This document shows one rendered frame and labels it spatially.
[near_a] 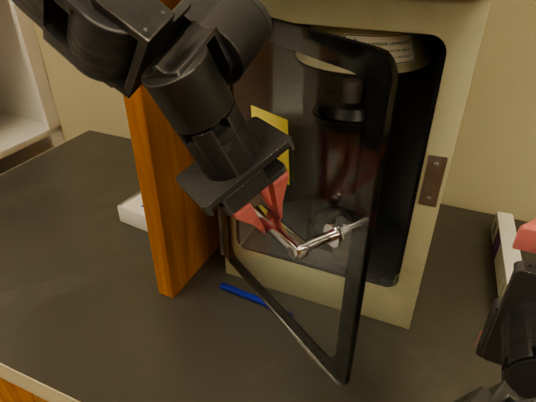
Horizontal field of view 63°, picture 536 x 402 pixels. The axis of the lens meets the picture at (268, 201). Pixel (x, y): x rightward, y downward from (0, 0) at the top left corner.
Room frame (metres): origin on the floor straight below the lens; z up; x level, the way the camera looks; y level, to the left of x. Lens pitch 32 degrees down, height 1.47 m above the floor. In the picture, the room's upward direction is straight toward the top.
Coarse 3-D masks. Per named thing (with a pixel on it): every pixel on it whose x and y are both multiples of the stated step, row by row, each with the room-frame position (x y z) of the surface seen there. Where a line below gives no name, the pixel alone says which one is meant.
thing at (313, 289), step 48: (288, 48) 0.43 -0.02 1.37; (336, 48) 0.38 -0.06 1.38; (240, 96) 0.52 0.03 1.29; (288, 96) 0.43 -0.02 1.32; (336, 96) 0.37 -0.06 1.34; (384, 96) 0.33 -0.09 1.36; (336, 144) 0.37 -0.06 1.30; (384, 144) 0.33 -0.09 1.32; (288, 192) 0.43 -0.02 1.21; (336, 192) 0.36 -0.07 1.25; (240, 240) 0.53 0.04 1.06; (288, 288) 0.42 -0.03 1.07; (336, 288) 0.35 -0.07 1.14; (336, 336) 0.34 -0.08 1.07
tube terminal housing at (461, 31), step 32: (288, 0) 0.55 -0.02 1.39; (320, 0) 0.54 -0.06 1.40; (352, 0) 0.52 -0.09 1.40; (384, 0) 0.51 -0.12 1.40; (416, 0) 0.49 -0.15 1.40; (448, 0) 0.48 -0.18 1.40; (480, 0) 0.47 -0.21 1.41; (416, 32) 0.49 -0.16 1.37; (448, 32) 0.48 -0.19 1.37; (480, 32) 0.47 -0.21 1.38; (448, 64) 0.48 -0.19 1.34; (448, 96) 0.47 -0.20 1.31; (448, 128) 0.47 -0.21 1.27; (448, 160) 0.47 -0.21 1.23; (416, 224) 0.47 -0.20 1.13; (416, 256) 0.47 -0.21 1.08; (384, 288) 0.48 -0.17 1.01; (416, 288) 0.47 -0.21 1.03; (384, 320) 0.48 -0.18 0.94
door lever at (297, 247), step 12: (264, 216) 0.38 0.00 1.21; (276, 216) 0.38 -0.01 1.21; (276, 228) 0.36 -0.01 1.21; (288, 228) 0.36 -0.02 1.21; (324, 228) 0.37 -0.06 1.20; (336, 228) 0.36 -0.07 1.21; (288, 240) 0.34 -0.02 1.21; (300, 240) 0.34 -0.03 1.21; (312, 240) 0.34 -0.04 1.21; (324, 240) 0.35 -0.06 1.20; (336, 240) 0.35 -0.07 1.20; (288, 252) 0.34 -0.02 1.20; (300, 252) 0.33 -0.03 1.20
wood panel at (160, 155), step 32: (160, 0) 0.59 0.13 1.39; (160, 128) 0.56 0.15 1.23; (160, 160) 0.55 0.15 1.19; (192, 160) 0.62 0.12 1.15; (160, 192) 0.54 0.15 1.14; (160, 224) 0.53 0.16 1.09; (192, 224) 0.60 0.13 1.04; (160, 256) 0.54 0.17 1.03; (192, 256) 0.59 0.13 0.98; (160, 288) 0.54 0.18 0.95
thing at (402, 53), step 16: (336, 32) 0.56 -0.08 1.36; (352, 32) 0.55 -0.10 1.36; (368, 32) 0.54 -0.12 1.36; (384, 32) 0.54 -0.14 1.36; (400, 32) 0.55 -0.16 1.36; (384, 48) 0.54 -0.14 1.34; (400, 48) 0.54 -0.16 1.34; (416, 48) 0.56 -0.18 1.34; (400, 64) 0.53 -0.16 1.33; (416, 64) 0.55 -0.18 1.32
